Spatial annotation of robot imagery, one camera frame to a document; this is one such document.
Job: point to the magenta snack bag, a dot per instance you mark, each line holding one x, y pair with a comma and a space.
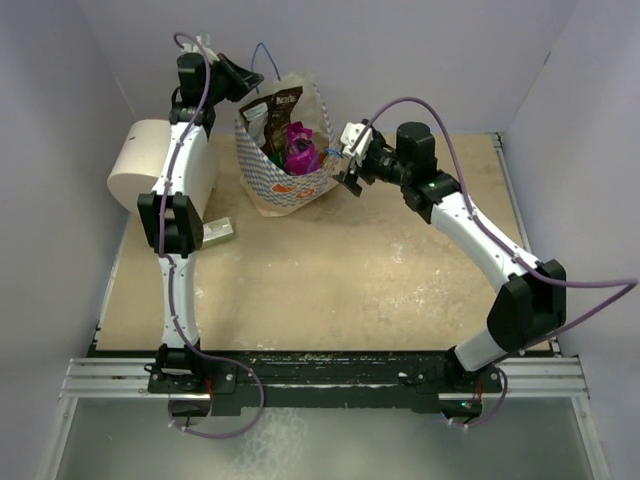
300, 152

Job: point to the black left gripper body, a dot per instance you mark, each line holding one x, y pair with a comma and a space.
224, 83

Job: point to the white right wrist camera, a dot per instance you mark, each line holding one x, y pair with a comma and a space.
355, 139

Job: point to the white paper towel roll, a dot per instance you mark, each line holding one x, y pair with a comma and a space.
141, 161

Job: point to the blue checkered paper bag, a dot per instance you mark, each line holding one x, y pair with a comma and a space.
271, 188

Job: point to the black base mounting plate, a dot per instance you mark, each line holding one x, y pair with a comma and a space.
420, 381

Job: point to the brown chips bag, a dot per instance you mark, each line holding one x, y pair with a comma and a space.
266, 119

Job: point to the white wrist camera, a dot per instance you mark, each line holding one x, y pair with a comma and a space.
200, 44
355, 139

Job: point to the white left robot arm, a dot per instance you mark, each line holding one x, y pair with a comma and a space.
171, 222

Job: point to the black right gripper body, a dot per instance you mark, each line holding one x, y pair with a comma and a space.
379, 164

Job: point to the small green white box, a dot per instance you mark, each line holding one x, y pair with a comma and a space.
217, 232

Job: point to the aluminium rail frame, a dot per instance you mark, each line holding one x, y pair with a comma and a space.
341, 307

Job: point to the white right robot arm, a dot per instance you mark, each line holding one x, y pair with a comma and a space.
530, 300

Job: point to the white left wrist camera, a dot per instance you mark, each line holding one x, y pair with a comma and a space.
200, 44

